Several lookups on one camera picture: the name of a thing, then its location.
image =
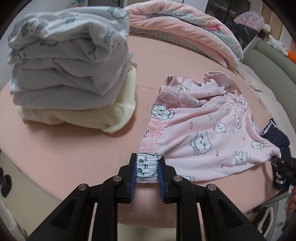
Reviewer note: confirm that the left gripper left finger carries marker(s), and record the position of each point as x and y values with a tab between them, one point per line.
116	190

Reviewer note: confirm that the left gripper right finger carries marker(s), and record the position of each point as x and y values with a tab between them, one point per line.
175	189

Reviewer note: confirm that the pink cartoon print pajama pants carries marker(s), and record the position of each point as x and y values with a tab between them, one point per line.
205	130

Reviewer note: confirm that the white blue print folded clothes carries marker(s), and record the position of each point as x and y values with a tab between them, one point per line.
73	59

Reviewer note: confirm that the person right hand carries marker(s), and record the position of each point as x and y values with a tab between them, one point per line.
291	204

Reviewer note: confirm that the beige waffle blanket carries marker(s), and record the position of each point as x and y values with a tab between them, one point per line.
265	95

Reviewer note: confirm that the pink bed sheet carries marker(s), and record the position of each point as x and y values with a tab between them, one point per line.
46	163

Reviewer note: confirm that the cream yellow folded garment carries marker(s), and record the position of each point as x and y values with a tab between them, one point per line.
109	119

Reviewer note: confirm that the grey green padded headboard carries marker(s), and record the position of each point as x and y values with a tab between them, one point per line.
276	71

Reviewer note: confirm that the white rabbit plush toy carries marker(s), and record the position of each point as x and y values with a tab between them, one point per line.
277	45

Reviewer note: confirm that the pink patterned umbrella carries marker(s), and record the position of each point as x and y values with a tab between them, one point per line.
250	19

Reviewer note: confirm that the pink folded quilt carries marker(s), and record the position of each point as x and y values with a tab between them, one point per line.
189	27

